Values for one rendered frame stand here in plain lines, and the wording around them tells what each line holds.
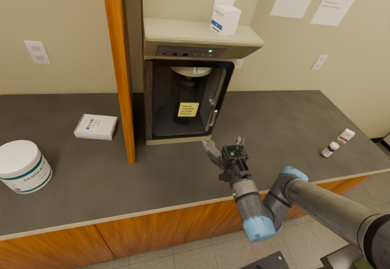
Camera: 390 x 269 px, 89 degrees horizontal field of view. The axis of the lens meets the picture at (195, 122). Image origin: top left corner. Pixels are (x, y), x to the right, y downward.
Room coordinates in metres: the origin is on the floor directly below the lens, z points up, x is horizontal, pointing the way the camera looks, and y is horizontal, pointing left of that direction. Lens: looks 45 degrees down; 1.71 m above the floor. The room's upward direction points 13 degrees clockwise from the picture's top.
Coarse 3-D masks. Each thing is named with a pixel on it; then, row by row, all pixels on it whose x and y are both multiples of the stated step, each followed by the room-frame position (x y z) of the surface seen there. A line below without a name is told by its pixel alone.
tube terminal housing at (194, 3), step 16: (144, 0) 0.54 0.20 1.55; (160, 0) 0.56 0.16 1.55; (176, 0) 0.58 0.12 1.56; (192, 0) 0.59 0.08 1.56; (208, 0) 0.61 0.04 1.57; (240, 0) 0.65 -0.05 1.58; (256, 0) 0.66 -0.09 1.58; (144, 16) 0.54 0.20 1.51; (160, 16) 0.56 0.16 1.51; (176, 16) 0.58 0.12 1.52; (192, 16) 0.59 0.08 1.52; (208, 16) 0.61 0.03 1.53; (240, 16) 0.65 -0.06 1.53; (144, 80) 0.55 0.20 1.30; (144, 96) 0.59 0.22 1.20; (144, 112) 0.63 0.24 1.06
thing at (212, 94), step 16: (160, 64) 0.55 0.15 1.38; (176, 64) 0.57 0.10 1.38; (192, 64) 0.59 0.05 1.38; (208, 64) 0.61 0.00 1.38; (224, 64) 0.64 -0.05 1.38; (160, 80) 0.55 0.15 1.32; (176, 80) 0.57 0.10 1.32; (192, 80) 0.60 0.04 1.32; (208, 80) 0.62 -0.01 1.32; (224, 80) 0.64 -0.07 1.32; (160, 96) 0.55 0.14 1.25; (176, 96) 0.58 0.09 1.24; (192, 96) 0.60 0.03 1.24; (208, 96) 0.63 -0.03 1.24; (224, 96) 0.65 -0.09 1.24; (160, 112) 0.55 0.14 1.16; (176, 112) 0.58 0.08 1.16; (208, 112) 0.63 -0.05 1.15; (160, 128) 0.56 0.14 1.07; (176, 128) 0.58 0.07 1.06; (192, 128) 0.61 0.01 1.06; (208, 128) 0.64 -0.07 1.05
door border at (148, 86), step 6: (150, 66) 0.54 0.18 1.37; (150, 72) 0.54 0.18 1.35; (150, 78) 0.54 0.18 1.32; (150, 84) 0.54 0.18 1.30; (150, 90) 0.54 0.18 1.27; (150, 96) 0.54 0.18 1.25; (150, 102) 0.54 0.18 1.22; (150, 108) 0.54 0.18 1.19; (150, 114) 0.54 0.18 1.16; (150, 120) 0.54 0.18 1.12; (150, 126) 0.54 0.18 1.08; (150, 132) 0.54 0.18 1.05; (150, 138) 0.54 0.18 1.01
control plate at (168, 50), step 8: (160, 48) 0.48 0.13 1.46; (168, 48) 0.49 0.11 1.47; (176, 48) 0.50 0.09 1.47; (184, 48) 0.50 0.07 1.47; (192, 48) 0.51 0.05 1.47; (200, 48) 0.52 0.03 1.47; (208, 48) 0.52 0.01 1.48; (216, 48) 0.53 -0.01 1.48; (176, 56) 0.55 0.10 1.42; (184, 56) 0.56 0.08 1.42; (192, 56) 0.56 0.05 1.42; (200, 56) 0.57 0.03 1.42; (208, 56) 0.58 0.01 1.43; (216, 56) 0.59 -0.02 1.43
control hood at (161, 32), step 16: (144, 32) 0.49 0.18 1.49; (160, 32) 0.47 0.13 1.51; (176, 32) 0.49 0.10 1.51; (192, 32) 0.51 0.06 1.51; (208, 32) 0.54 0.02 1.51; (240, 32) 0.59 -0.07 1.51; (144, 48) 0.51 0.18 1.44; (224, 48) 0.54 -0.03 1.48; (240, 48) 0.55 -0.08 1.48; (256, 48) 0.57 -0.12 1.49
